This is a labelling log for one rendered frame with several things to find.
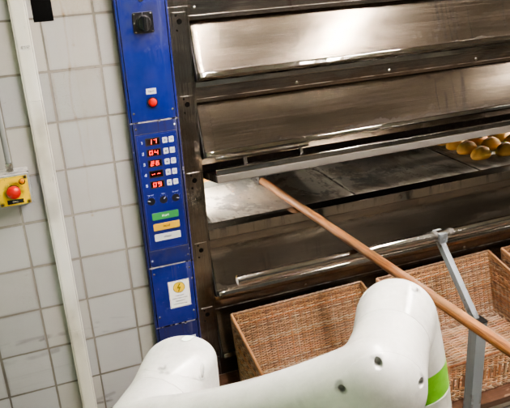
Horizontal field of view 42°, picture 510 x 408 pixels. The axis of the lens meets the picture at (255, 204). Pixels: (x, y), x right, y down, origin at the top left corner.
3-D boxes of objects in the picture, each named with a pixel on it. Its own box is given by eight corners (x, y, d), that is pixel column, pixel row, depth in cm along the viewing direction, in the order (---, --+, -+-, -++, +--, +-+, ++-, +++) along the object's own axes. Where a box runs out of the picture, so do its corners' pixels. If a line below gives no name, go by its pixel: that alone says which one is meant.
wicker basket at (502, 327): (371, 337, 269) (372, 276, 259) (484, 304, 287) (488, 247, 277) (445, 406, 227) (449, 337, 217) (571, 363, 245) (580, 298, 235)
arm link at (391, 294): (338, 309, 94) (425, 301, 89) (354, 269, 105) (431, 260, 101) (367, 414, 99) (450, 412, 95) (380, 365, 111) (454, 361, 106)
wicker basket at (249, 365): (231, 375, 250) (227, 312, 240) (361, 337, 269) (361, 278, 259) (284, 459, 208) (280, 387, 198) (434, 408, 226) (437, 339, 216)
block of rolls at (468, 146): (399, 130, 334) (399, 120, 332) (478, 117, 349) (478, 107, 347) (477, 163, 280) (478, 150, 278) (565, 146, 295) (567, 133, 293)
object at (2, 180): (-2, 201, 201) (-8, 171, 198) (32, 196, 204) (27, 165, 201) (-2, 210, 195) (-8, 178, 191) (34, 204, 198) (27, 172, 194)
